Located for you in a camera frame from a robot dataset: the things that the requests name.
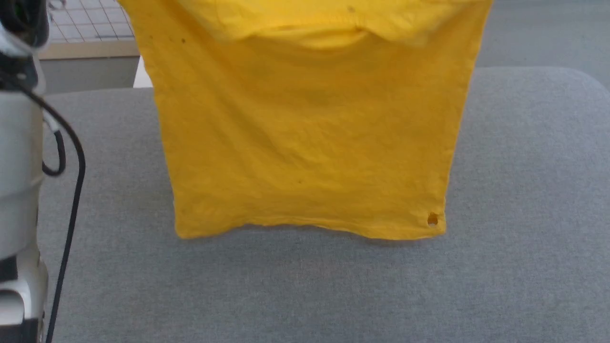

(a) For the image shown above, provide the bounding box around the yellow cartoon print garment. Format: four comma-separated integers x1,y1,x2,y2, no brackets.
117,0,494,241

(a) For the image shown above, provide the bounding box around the white rectangular box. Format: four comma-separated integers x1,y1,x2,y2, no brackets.
133,56,153,89

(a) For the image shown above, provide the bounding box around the grey fabric sofa cushion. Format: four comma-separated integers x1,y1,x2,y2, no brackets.
37,67,610,343

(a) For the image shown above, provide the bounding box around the wood framed lemon print partition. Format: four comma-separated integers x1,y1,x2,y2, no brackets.
37,0,142,61

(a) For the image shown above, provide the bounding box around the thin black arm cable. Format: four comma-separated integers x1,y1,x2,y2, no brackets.
41,79,87,343

